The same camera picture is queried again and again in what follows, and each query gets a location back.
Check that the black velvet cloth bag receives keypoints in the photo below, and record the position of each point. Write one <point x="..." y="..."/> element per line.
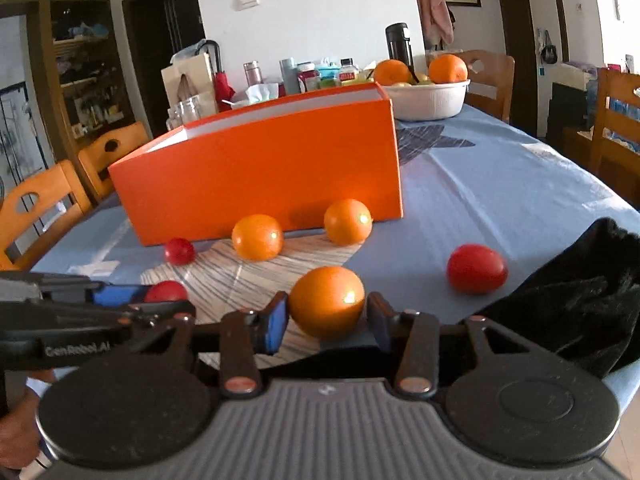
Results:
<point x="582" y="305"/>

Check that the white fruit bowl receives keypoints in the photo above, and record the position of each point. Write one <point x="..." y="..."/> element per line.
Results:
<point x="426" y="102"/>

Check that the red folded umbrella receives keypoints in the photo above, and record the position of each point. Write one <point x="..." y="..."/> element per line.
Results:
<point x="222" y="87"/>

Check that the small red tomato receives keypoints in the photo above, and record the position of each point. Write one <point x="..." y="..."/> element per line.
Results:
<point x="179" y="251"/>

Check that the black thermos flask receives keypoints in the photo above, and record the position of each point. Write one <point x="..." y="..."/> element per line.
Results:
<point x="398" y="43"/>

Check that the wooden chair behind table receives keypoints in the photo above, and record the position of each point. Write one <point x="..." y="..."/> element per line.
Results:
<point x="492" y="70"/>

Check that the dark lid supplement bottle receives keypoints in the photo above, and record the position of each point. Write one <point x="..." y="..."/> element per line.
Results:
<point x="348" y="72"/>

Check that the orange in bowl left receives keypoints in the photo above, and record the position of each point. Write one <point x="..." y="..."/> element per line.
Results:
<point x="390" y="72"/>

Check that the grey tall bottle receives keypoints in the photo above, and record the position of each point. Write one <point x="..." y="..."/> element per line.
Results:
<point x="288" y="70"/>

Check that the orange cardboard box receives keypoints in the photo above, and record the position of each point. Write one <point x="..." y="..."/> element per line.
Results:
<point x="290" y="158"/>

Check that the wooden chair right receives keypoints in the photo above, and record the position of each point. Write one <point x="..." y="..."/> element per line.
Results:
<point x="611" y="158"/>

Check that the paper shopping bag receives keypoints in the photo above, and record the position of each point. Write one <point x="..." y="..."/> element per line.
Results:
<point x="191" y="79"/>

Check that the wooden chair left far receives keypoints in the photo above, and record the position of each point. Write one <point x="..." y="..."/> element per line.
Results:
<point x="104" y="151"/>

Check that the blue tablecloth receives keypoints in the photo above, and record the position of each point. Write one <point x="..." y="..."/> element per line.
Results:
<point x="472" y="180"/>

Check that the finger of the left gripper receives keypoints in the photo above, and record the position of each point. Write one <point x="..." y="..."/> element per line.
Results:
<point x="79" y="289"/>

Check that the red tomato front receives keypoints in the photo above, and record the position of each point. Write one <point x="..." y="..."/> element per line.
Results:
<point x="166" y="291"/>

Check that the orange fruit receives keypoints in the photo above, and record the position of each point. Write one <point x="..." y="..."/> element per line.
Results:
<point x="327" y="302"/>
<point x="257" y="237"/>
<point x="347" y="222"/>

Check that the wall light switch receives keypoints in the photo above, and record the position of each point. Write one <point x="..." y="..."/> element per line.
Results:
<point x="245" y="4"/>

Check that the pink hanging clothes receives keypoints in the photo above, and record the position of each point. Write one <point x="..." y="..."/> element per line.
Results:
<point x="436" y="23"/>

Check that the orange in bowl right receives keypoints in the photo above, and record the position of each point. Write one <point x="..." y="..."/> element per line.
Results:
<point x="448" y="69"/>

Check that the pink thermos bottle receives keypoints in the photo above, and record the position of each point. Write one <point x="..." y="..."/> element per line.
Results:
<point x="253" y="73"/>

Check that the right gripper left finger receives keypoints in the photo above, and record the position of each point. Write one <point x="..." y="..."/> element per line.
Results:
<point x="243" y="334"/>

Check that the green tissue pack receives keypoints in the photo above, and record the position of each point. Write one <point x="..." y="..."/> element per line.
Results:
<point x="258" y="93"/>

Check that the glass jar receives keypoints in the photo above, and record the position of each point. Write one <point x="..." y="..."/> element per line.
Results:
<point x="189" y="110"/>

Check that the orange in bowl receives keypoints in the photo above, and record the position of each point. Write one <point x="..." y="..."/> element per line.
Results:
<point x="448" y="69"/>
<point x="390" y="72"/>

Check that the wooden chair left near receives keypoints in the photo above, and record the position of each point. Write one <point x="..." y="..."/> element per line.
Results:
<point x="29" y="201"/>

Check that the wooden display cabinet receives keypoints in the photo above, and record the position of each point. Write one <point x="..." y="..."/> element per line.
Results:
<point x="76" y="70"/>

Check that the red white medicine jar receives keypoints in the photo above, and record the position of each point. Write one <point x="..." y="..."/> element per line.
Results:
<point x="308" y="77"/>

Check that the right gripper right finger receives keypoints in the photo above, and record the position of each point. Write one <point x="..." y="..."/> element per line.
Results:
<point x="410" y="337"/>

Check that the person hand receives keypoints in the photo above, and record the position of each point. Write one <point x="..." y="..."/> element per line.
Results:
<point x="20" y="437"/>

